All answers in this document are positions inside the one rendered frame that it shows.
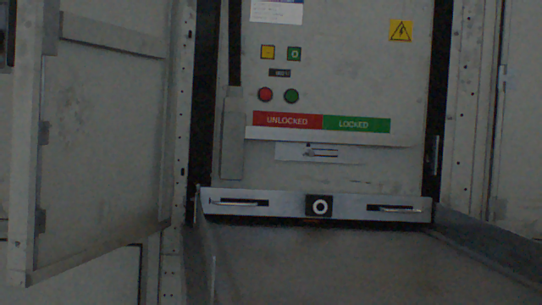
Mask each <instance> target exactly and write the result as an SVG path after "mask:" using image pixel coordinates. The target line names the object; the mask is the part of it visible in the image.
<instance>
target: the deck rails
mask: <svg viewBox="0 0 542 305"><path fill-rule="evenodd" d="M193 227H194V232H195V238H196V246H197V252H198V257H199V263H200V268H201V273H202V282H203V287H204V292H205V298H206V303H207V305H237V304H236V301H235V297H234V294H233V291H232V288H231V285H230V281H229V278H228V275H227V273H226V270H225V267H224V262H223V259H222V257H221V254H220V251H219V248H218V241H217V239H216V235H215V233H214V230H213V226H212V224H211V223H207V221H206V218H205V215H204V212H203V208H202V203H201V199H200V197H199V194H198V193H197V196H196V223H193ZM424 234H426V235H428V236H432V237H434V239H436V240H438V241H441V242H443V243H445V244H446V245H447V246H449V247H452V248H454V249H456V250H457V251H459V252H461V253H463V254H465V255H467V256H468V257H470V258H472V259H474V260H475V261H477V262H479V263H481V264H483V265H485V266H487V267H489V268H492V269H494V270H496V271H498V272H499V273H501V274H503V275H504V276H506V277H508V278H510V279H512V280H515V281H516V282H517V283H519V284H521V285H523V286H526V287H527V288H528V289H530V290H531V291H534V292H536V293H538V294H541V295H542V243H541V242H539V241H536V240H533V239H530V238H529V237H526V236H523V235H520V234H518V233H516V232H514V231H511V230H505V229H503V228H501V227H500V226H497V225H493V224H491V223H489V222H486V221H484V220H481V219H478V218H475V217H473V216H471V215H470V214H467V213H464V212H461V211H459V210H456V209H454V208H450V207H448V206H446V205H444V204H441V203H440V204H439V215H438V227H437V232H427V231H424Z"/></svg>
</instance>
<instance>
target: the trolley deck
mask: <svg viewBox="0 0 542 305"><path fill-rule="evenodd" d="M213 230H214V233H215V235H216V239H217V241H218V248H219V251H220V254H221V257H222V259H223V262H224V267H225V270H226V273H227V275H228V278H229V281H230V285H231V288H232V291H233V294H234V297H235V301H236V304H237V305H542V295H541V294H538V293H536V292H534V291H531V290H530V289H528V288H527V287H526V286H523V285H521V284H519V283H517V282H516V281H515V280H512V279H510V278H508V277H506V276H504V275H503V274H501V273H499V272H498V271H496V270H494V269H492V268H489V267H487V266H485V265H483V264H481V263H479V262H477V261H475V260H474V259H472V258H470V257H468V256H467V255H465V254H463V253H461V252H459V251H457V250H456V249H454V248H452V247H449V246H447V245H446V244H445V243H443V242H441V241H438V240H436V239H434V237H432V236H428V235H426V234H424V233H402V232H381V231H359V230H315V229H294V228H272V227H251V226H228V225H213ZM179 250H180V286H181V298H182V305H207V303H206V298H205V292H204V287H203V282H202V273H201V268H200V263H199V257H198V252H197V246H196V238H195V232H194V227H193V225H185V224H182V222H180V247H179Z"/></svg>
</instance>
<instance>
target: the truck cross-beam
mask: <svg viewBox="0 0 542 305"><path fill-rule="evenodd" d="M211 189H220V201H223V202H255V201H259V204H258V205H257V206H235V205H219V213H213V214H233V215H254V216H274V217H296V218H316V219H357V220H378V221H399V222H415V221H412V213H396V212H385V211H381V210H378V209H377V206H380V207H382V208H399V209H413V198H414V197H409V196H391V195H372V194H354V193H335V192H315V191H280V190H261V189H242V188H223V187H211V186H207V185H200V188H199V197H200V199H201V203H202V208H203V212H204V213H205V214H210V203H211V201H210V200H211ZM307 194H317V195H331V196H333V197H334V200H333V213H332V217H331V218H327V217H307V216H306V215H305V212H306V199H307ZM420 197H423V210H424V213H422V222H420V223H431V215H432V204H433V197H428V196H426V195H421V196H420Z"/></svg>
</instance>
